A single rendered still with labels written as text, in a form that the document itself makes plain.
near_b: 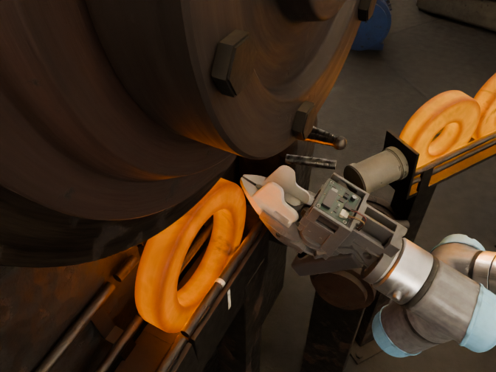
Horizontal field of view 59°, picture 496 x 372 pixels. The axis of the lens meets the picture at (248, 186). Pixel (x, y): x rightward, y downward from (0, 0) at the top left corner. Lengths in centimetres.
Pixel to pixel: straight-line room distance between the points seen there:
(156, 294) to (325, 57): 27
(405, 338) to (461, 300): 11
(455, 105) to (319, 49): 48
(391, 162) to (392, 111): 144
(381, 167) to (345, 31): 43
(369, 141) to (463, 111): 119
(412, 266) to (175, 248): 28
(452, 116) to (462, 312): 34
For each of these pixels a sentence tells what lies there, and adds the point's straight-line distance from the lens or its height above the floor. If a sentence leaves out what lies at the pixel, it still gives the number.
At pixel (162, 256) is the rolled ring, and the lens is 44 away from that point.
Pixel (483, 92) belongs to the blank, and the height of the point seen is 76.
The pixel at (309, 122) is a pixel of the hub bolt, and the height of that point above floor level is 100.
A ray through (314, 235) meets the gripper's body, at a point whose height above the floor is 74.
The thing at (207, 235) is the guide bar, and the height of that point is 70.
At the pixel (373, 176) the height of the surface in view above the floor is 69.
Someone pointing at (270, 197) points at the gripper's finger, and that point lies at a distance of 56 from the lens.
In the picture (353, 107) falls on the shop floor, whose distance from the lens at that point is 217.
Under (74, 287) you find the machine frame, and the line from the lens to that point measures 47.
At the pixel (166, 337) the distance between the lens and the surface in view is 58.
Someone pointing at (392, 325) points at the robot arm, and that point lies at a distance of 67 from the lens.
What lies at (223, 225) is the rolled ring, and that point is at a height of 74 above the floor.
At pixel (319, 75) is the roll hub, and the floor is 101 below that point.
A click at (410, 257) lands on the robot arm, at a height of 74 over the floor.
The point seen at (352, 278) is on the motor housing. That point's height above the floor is 52.
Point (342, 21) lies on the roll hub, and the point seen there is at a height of 103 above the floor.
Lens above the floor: 116
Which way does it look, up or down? 44 degrees down
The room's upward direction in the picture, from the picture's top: straight up
